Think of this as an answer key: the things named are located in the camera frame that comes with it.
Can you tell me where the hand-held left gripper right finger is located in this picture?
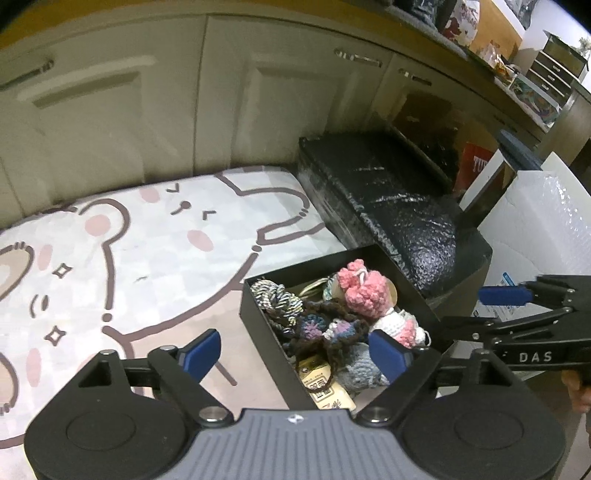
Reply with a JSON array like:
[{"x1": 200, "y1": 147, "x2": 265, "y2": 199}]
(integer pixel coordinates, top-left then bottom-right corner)
[{"x1": 358, "y1": 330, "x2": 546, "y2": 428}]

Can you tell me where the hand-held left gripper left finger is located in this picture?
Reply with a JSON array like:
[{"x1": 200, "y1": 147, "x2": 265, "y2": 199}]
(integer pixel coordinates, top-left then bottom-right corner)
[{"x1": 48, "y1": 329, "x2": 234, "y2": 428}]

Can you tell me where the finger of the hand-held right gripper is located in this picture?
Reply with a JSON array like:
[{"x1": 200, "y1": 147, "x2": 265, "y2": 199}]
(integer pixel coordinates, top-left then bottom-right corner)
[
  {"x1": 441, "y1": 306, "x2": 579, "y2": 344},
  {"x1": 479, "y1": 274, "x2": 579, "y2": 308}
]

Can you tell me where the grey crochet elephant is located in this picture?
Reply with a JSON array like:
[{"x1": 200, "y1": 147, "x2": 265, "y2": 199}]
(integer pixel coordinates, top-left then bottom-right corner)
[{"x1": 336, "y1": 344, "x2": 394, "y2": 394}]

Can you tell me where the pink white crochet doll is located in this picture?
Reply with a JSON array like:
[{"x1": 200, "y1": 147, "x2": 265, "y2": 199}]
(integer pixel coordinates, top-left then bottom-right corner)
[{"x1": 369, "y1": 308, "x2": 433, "y2": 348}]

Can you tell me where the black cardboard box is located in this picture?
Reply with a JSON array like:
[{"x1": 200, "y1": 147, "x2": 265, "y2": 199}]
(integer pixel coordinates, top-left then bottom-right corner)
[{"x1": 239, "y1": 244, "x2": 445, "y2": 412}]

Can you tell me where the pink crochet ball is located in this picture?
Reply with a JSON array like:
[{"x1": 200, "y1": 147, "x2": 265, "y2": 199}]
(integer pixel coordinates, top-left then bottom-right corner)
[{"x1": 336, "y1": 260, "x2": 399, "y2": 320}]

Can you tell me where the yellow tissue packet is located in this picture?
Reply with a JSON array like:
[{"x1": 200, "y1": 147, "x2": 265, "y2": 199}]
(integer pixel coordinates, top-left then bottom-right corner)
[{"x1": 295, "y1": 355, "x2": 357, "y2": 412}]

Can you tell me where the dark crochet flower scrunchie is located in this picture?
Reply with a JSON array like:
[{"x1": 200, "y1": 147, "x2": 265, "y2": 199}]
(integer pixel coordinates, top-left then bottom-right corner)
[{"x1": 276, "y1": 299, "x2": 371, "y2": 394}]

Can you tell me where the grey white rope knot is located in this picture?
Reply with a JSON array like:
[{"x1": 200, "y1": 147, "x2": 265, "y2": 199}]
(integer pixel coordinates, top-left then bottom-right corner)
[{"x1": 250, "y1": 278, "x2": 304, "y2": 325}]

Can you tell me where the blue floral fabric pouch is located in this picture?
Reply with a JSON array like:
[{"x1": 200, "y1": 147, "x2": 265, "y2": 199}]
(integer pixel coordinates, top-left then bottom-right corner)
[{"x1": 322, "y1": 272, "x2": 343, "y2": 302}]

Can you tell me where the person's right hand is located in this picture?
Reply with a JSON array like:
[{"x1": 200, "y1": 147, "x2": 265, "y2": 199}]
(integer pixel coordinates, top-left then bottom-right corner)
[{"x1": 562, "y1": 368, "x2": 591, "y2": 414}]

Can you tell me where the white foam board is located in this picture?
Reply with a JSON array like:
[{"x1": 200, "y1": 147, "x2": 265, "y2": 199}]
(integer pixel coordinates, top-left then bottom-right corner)
[{"x1": 461, "y1": 151, "x2": 591, "y2": 320}]

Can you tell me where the bear printed blanket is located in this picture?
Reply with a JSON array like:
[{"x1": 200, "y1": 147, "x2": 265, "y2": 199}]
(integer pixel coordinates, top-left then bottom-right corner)
[{"x1": 0, "y1": 166, "x2": 348, "y2": 457}]

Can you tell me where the red box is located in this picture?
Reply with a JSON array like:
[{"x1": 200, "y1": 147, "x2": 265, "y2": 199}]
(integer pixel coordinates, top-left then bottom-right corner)
[{"x1": 454, "y1": 141, "x2": 493, "y2": 195}]

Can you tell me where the black wrapped bundle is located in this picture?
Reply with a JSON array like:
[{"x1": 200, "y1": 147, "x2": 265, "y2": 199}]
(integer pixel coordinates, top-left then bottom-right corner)
[{"x1": 297, "y1": 130, "x2": 493, "y2": 299}]

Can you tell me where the small drawer organizer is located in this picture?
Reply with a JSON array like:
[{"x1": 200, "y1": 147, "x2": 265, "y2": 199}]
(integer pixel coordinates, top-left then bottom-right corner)
[{"x1": 527, "y1": 31, "x2": 590, "y2": 94}]

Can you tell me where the cream cabinet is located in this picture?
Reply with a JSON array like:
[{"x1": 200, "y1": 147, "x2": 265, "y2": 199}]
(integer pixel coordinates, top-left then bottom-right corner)
[{"x1": 0, "y1": 9, "x2": 546, "y2": 217}]

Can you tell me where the metal cabinet handle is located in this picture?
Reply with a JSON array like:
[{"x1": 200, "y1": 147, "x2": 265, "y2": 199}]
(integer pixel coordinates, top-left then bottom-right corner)
[
  {"x1": 0, "y1": 57, "x2": 55, "y2": 89},
  {"x1": 397, "y1": 69, "x2": 433, "y2": 87},
  {"x1": 334, "y1": 48, "x2": 384, "y2": 66}
]

